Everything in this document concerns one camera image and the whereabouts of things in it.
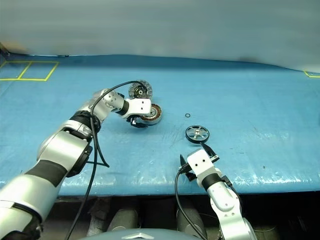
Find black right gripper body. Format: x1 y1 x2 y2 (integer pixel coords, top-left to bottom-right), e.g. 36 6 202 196
178 148 221 182

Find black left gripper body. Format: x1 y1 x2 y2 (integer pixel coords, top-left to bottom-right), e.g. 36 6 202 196
126 114 145 126

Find silver motor housing copper windings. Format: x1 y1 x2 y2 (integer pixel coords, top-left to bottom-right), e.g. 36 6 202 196
139 103 163 127

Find silver spoked rotor black rim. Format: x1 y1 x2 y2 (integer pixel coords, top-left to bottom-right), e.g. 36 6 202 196
185 124 210 145

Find round finned motor lid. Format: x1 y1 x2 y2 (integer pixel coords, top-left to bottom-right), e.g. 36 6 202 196
128 79 153 100

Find dark grey rounded shape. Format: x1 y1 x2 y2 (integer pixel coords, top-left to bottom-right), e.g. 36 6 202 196
176 207 208 240
107 208 139 232

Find blue table cover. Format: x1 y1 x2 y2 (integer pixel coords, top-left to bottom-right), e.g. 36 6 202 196
0 54 320 201

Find blue grey dome with emblem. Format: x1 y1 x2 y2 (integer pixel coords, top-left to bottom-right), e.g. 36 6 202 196
84 228 201 240

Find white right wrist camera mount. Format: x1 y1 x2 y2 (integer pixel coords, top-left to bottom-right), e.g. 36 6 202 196
186 148 222 187

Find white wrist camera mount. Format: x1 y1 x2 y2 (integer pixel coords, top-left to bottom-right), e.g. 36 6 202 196
124 97 152 118
186 148 222 187

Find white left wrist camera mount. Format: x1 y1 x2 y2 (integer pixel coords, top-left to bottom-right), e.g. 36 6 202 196
124 97 152 118

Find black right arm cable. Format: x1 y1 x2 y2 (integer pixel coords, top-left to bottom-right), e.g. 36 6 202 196
174 167 208 240

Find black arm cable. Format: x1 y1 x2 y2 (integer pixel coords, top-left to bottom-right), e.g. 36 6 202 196
174 167 208 240
65 79 142 240

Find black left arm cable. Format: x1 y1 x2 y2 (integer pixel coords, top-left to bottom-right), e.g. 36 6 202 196
65 79 142 240

